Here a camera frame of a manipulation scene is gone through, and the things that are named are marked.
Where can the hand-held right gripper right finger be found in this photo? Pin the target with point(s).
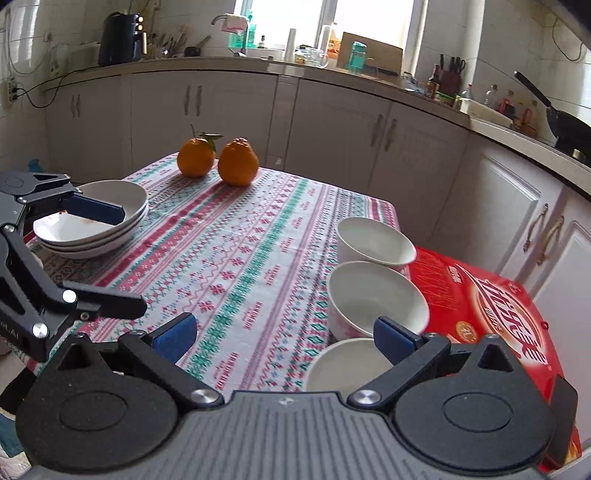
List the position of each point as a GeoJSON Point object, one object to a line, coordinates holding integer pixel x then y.
{"type": "Point", "coordinates": [392, 339]}

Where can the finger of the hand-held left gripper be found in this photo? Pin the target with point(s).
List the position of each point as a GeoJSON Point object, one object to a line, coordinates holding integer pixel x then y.
{"type": "Point", "coordinates": [106, 305]}
{"type": "Point", "coordinates": [97, 210]}

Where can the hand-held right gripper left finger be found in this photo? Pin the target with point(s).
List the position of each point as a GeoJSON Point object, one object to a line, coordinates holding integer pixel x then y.
{"type": "Point", "coordinates": [174, 337]}

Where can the white fruit print plate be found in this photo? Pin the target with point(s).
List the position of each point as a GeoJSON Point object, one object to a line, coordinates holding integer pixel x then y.
{"type": "Point", "coordinates": [115, 191]}
{"type": "Point", "coordinates": [92, 246]}
{"type": "Point", "coordinates": [87, 254]}

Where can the white floral bowl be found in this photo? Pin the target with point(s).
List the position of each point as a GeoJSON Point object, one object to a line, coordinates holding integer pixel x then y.
{"type": "Point", "coordinates": [346, 364]}
{"type": "Point", "coordinates": [369, 290]}
{"type": "Point", "coordinates": [374, 240]}

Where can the red snack box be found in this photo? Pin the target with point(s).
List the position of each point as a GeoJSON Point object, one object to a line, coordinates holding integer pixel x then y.
{"type": "Point", "coordinates": [489, 295]}

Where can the orange with stem leaf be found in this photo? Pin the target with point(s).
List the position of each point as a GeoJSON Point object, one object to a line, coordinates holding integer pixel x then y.
{"type": "Point", "coordinates": [196, 159]}

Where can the patterned tablecloth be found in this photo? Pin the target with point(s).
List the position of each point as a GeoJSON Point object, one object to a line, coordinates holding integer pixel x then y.
{"type": "Point", "coordinates": [258, 258]}

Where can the white power strip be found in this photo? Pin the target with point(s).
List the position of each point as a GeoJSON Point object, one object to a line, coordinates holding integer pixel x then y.
{"type": "Point", "coordinates": [10, 92]}

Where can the bumpy orange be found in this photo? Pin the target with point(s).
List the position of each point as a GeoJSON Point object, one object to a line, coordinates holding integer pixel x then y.
{"type": "Point", "coordinates": [238, 164]}

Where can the dark blue air fryer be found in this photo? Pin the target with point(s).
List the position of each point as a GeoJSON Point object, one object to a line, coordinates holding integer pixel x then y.
{"type": "Point", "coordinates": [120, 41]}

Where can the utensil holder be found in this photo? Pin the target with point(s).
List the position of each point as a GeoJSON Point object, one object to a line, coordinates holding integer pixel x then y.
{"type": "Point", "coordinates": [164, 46]}

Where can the black mortar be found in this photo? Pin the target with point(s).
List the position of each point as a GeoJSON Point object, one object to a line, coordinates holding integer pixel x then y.
{"type": "Point", "coordinates": [193, 50]}

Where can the metal faucet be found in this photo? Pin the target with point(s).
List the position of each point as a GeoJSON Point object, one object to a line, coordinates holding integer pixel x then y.
{"type": "Point", "coordinates": [242, 44]}

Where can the pink cloth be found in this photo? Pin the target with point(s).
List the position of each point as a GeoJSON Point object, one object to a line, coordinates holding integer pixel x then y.
{"type": "Point", "coordinates": [234, 23]}

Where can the white plastic tray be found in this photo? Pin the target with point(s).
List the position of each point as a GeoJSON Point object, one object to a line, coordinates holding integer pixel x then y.
{"type": "Point", "coordinates": [485, 110]}

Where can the dark sauce bottle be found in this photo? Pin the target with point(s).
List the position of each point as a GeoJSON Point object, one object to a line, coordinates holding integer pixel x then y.
{"type": "Point", "coordinates": [433, 85]}

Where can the kitchen countertop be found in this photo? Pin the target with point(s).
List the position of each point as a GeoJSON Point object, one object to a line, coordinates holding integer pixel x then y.
{"type": "Point", "coordinates": [323, 74]}

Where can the glass mug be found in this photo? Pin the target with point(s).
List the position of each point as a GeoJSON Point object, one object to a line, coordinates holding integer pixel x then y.
{"type": "Point", "coordinates": [316, 57]}

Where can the knife block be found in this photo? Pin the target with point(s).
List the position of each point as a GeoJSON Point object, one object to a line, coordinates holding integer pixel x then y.
{"type": "Point", "coordinates": [451, 78]}

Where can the window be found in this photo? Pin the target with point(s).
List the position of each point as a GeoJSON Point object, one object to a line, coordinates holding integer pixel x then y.
{"type": "Point", "coordinates": [286, 18]}

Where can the black wok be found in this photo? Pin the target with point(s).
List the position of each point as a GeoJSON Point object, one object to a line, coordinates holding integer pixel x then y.
{"type": "Point", "coordinates": [568, 127]}

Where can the teal water bottle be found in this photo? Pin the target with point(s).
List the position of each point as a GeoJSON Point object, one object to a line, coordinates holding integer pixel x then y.
{"type": "Point", "coordinates": [357, 57]}

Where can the wooden cutting board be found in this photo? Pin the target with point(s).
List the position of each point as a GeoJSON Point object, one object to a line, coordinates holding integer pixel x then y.
{"type": "Point", "coordinates": [383, 55]}

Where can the cooking oil bottle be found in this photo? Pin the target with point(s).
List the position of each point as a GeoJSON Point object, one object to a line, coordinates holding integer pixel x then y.
{"type": "Point", "coordinates": [332, 41]}

